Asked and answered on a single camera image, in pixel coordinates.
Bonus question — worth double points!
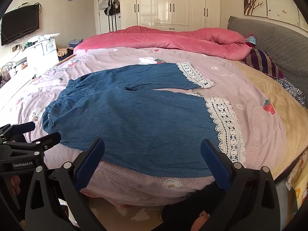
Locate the blue patterned pillow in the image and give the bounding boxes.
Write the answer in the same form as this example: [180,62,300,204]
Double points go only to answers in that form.
[275,78,305,106]

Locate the pink rolled quilt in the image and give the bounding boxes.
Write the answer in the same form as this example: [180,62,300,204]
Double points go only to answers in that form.
[74,26,251,60]

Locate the yellow patterned cloth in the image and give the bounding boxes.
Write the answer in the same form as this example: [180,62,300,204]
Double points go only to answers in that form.
[285,149,308,209]

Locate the cream white wardrobe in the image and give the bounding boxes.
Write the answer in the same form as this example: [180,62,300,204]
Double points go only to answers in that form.
[120,0,221,31]

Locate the right hand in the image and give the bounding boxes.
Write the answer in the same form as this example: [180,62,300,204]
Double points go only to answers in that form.
[191,211,210,231]

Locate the beige blanket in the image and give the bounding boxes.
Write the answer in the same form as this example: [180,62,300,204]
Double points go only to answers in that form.
[232,61,307,178]

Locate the blue denim pants lace trim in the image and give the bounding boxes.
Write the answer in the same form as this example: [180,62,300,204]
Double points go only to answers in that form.
[42,63,245,178]

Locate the striped purple pillow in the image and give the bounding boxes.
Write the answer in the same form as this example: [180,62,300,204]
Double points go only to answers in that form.
[242,48,284,78]

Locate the white desk top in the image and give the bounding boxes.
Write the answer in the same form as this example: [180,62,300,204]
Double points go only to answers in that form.
[1,62,49,109]

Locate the blossom wall painting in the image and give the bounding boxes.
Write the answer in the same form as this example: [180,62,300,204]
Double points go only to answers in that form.
[243,0,307,31]

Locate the black wall television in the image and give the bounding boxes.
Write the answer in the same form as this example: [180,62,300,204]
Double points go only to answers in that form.
[1,3,41,46]

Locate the black pants leg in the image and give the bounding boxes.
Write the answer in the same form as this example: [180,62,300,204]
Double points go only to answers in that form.
[158,182,226,230]

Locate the white drawer cabinet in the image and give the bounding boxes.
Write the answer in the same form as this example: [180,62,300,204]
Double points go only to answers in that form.
[23,33,60,73]

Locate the left hand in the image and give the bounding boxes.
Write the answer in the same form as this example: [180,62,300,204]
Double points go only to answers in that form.
[8,175,20,195]

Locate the white bedroom door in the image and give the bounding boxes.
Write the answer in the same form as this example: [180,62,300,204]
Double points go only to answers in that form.
[94,0,122,34]

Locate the grey quilted headboard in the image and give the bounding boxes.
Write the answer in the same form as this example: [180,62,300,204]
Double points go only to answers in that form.
[228,16,308,95]

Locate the bags hanging on door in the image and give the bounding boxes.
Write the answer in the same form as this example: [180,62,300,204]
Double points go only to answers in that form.
[99,0,120,16]

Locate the blue folded clothes pile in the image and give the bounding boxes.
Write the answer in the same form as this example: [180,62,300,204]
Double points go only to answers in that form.
[68,39,83,48]

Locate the pink strawberry print bed sheet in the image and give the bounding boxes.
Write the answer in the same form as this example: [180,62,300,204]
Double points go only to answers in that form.
[9,47,287,206]

